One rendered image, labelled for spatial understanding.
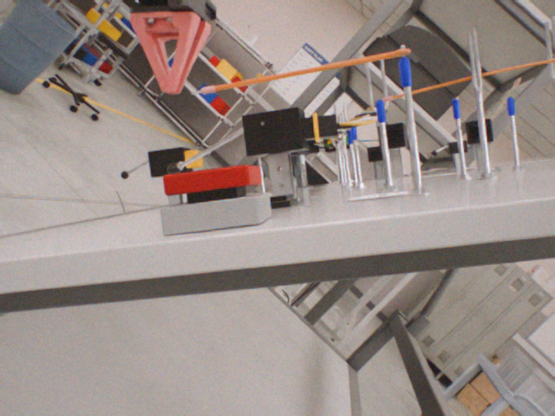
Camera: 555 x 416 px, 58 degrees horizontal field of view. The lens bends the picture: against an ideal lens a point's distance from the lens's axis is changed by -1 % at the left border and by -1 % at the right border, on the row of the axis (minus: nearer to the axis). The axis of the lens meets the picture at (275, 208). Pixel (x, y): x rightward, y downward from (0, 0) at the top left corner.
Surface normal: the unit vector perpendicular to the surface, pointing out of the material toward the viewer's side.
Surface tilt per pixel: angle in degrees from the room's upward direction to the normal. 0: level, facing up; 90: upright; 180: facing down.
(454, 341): 90
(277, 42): 90
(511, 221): 90
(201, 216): 90
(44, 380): 0
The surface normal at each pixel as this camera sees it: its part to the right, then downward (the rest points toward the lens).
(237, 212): -0.11, 0.07
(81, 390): 0.67, -0.73
